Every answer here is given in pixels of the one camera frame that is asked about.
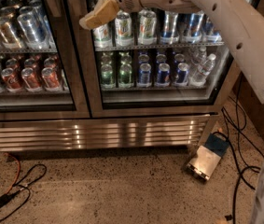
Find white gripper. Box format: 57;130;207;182
79;0;143;30

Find glass fridge door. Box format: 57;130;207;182
62;0;264;119
0;0;90;122

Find stainless fridge bottom grille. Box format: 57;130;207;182
0;114;212;152

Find white green soda can middle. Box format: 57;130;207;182
115;11;133;46

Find white green soda can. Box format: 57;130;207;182
92;24;112;48
115;11;133;46
138;9;157;45

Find white green soda can left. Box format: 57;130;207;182
92;24;112;48

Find white green soda can right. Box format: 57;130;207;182
138;9;157;45

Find blue silver energy can left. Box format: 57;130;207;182
160;11;179;44

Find blue silver energy can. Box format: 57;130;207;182
183;12;204;43
160;11;179;44
203;16;222;43

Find silver blue tall can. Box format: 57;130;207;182
17;14;49;49

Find blue soda can left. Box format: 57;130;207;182
137;63;151;87

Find blue soda can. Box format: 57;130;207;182
156;63;170;87
137;63;151;87
174;63;189;86

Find blue silver energy can middle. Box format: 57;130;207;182
183;12;204;43

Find blue soda can middle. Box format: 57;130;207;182
156;63;170;87

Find red cola can right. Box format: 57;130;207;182
41;67;62;91

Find red cola can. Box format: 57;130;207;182
21;68;42;91
1;68;23;91
41;67;62;91

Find gold silver can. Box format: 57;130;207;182
0;16;26;49

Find blue soda can right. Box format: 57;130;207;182
174;63;189;86

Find red cola can middle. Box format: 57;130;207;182
21;68;42;91

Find blue silver energy can right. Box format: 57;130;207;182
203;16;222;43

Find red cola can left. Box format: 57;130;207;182
1;68;23;91

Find clear water bottle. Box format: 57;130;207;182
190;53;216;87

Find blue pad on floor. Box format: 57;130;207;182
204;133;229;157

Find brown wooden cabinet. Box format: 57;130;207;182
232;3;264;148

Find black cable bundle right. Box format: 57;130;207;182
220;75;264;224

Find black cable with adapter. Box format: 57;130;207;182
0;163;48;224

